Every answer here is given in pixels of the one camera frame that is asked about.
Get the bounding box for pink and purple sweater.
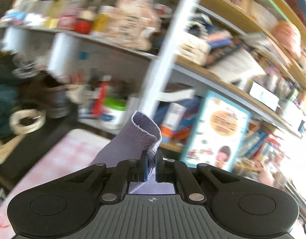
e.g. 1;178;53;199
91;111;174;195

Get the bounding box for white and orange box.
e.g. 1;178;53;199
160;99;196;142

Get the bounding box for pink checkered tablecloth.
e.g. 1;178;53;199
0;129;110;238

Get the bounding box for white jar green lid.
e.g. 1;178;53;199
99;97;126;129

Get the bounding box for children's picture book teal border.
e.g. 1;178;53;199
180;90;251;171

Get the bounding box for row of leaning books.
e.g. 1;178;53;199
237;129;269;158

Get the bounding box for pink plush toy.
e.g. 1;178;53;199
257;168;284;188

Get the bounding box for red books row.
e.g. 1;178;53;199
261;135;285;166

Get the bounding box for wooden and white bookshelf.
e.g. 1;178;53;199
0;0;306;180

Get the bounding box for white quilted handbag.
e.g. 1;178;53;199
178;32;211;66

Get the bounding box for white storage box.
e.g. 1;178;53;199
280;100;303;131

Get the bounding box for dark green clothing pile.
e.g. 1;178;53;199
0;54;25;139

